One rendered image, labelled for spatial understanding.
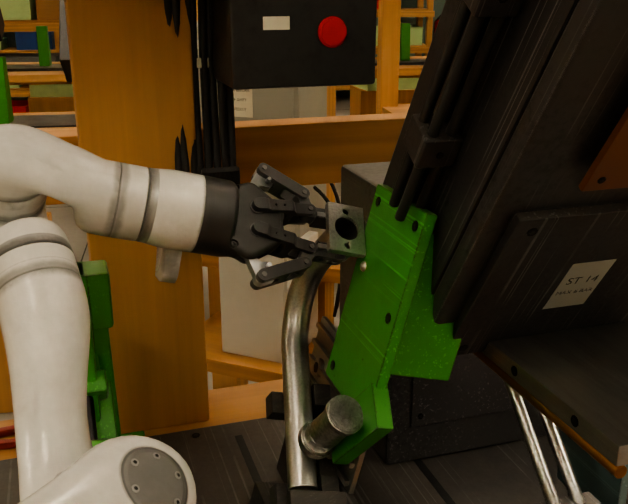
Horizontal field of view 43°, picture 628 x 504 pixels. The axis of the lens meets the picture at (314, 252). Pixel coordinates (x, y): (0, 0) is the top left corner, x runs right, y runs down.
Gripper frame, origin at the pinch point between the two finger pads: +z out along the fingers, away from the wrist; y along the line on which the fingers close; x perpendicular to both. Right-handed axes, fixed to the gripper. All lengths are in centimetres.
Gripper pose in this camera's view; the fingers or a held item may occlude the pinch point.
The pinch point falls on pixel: (330, 236)
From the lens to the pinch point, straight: 81.4
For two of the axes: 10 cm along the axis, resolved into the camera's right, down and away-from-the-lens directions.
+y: -0.3, -8.9, 4.5
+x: -3.8, 4.3, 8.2
